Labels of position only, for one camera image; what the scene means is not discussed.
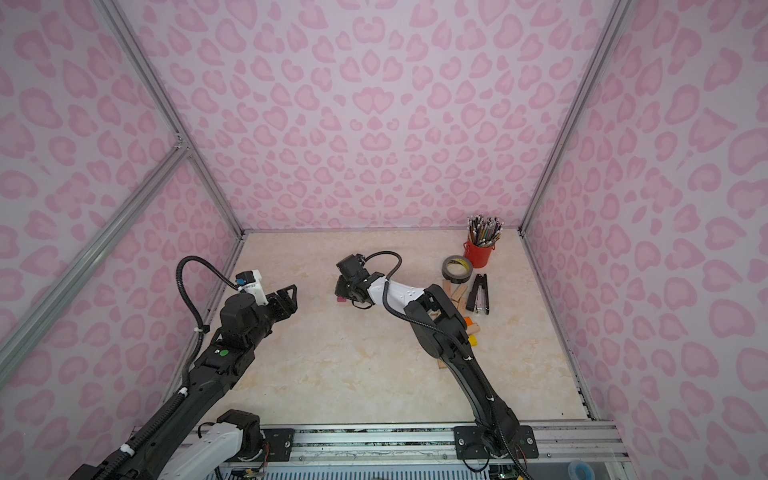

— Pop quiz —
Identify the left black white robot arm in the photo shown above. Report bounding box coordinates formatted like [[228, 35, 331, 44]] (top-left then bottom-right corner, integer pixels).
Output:
[[71, 285, 298, 479]]

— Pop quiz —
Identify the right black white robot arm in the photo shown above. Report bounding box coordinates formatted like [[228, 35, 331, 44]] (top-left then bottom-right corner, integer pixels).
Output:
[[335, 251, 520, 458]]

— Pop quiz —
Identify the natural wood block upper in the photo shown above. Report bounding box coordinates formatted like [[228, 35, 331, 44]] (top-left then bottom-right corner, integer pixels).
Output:
[[451, 283, 468, 302]]

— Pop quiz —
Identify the black stapler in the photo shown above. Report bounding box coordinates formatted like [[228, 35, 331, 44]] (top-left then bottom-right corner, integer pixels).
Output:
[[466, 274, 490, 315]]

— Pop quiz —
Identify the red pencil cup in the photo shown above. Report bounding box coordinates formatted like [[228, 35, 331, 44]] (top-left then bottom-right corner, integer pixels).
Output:
[[463, 240, 495, 269]]

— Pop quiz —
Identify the bundle of coloured pencils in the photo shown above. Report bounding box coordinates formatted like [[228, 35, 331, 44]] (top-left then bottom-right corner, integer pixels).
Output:
[[468, 215, 504, 248]]

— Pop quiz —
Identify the blue round cap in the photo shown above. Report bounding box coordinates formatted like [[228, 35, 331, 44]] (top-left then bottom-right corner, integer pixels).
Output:
[[567, 461, 597, 480]]

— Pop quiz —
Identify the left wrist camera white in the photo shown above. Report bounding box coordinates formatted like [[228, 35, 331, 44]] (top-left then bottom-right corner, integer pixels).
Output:
[[235, 270, 268, 306]]

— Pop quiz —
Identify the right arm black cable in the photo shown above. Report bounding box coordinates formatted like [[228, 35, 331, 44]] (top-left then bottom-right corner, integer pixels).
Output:
[[362, 250, 481, 361]]

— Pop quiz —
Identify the grey duct tape roll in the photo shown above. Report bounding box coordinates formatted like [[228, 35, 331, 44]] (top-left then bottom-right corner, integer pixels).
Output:
[[441, 255, 474, 285]]

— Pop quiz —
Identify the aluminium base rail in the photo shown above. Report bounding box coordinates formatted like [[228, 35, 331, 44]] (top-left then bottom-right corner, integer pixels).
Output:
[[113, 419, 631, 480]]

